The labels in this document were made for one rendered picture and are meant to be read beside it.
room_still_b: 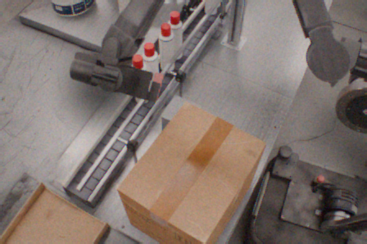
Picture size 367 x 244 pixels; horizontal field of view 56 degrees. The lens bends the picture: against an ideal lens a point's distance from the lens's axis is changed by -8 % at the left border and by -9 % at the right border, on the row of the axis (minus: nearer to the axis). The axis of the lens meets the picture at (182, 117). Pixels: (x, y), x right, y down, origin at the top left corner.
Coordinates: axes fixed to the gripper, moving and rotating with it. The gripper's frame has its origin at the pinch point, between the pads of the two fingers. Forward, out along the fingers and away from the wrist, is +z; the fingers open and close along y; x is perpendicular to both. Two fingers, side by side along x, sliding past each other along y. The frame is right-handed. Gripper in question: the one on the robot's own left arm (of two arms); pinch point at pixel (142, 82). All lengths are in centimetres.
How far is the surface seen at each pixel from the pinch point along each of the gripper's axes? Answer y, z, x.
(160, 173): -12.9, -8.2, 18.9
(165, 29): 6.2, 25.7, -17.1
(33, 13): 77, 48, -15
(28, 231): 25, 0, 54
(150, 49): 7.0, 19.2, -9.4
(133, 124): 7.9, 25.0, 15.6
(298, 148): -57, 137, 19
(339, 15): -71, 227, -90
